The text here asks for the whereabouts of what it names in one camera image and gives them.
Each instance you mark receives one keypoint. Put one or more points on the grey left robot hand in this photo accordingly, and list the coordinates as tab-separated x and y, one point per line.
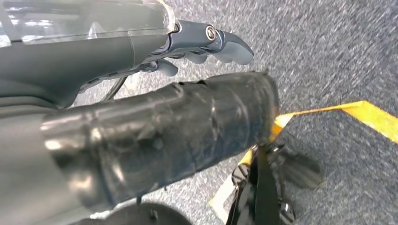
155	133

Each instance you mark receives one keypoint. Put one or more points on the black rounded robot cover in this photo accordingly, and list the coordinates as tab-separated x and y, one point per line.
140	216

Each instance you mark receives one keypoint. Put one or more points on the yellow floor tape square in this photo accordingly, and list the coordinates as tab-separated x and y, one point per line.
373	118

